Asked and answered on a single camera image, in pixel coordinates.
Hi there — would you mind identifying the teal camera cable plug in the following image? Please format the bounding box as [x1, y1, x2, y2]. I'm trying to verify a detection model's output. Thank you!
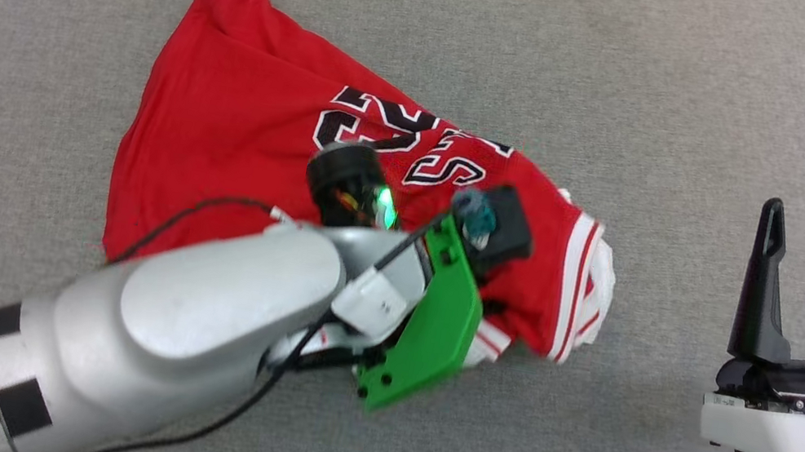
[445, 184, 502, 253]

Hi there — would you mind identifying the black camera cable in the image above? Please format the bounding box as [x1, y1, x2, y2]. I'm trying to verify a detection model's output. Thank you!
[64, 155, 455, 452]

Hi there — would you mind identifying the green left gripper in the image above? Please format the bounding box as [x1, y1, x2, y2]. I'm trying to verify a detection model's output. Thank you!
[267, 134, 510, 430]

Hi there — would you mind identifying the red basketball jersey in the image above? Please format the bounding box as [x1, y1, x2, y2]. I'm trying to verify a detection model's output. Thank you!
[88, 0, 660, 393]

